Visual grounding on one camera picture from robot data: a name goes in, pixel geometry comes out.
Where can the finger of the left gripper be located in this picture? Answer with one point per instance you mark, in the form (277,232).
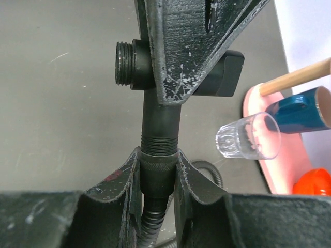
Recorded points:
(192,33)

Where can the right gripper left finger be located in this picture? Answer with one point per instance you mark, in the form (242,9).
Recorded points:
(114,207)

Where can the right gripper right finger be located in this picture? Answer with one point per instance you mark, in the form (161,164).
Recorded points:
(200,214)

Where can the black valve fitting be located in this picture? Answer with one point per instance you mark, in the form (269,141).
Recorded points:
(162,101)

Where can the clear plastic cup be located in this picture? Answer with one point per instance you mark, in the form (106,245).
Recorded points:
(256,137)

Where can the pink three-tier shelf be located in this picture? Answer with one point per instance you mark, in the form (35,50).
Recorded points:
(291,162)

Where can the orange bowl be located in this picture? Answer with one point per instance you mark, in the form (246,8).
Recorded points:
(313,182)

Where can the dark blue mug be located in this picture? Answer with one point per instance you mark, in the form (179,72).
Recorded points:
(305,112)

